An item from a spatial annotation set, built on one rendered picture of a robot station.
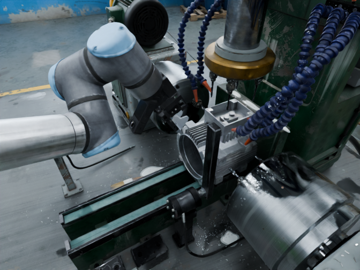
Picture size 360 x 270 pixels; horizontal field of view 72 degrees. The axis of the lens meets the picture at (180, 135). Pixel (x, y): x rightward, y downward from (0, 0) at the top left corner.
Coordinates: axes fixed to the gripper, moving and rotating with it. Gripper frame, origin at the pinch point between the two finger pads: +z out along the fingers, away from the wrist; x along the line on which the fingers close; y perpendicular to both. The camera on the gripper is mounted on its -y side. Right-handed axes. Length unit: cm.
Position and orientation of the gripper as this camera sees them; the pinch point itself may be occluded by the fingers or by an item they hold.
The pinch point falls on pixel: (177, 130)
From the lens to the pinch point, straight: 78.1
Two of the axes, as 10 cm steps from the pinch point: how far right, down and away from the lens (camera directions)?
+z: 4.3, 4.9, 7.6
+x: -5.0, -5.7, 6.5
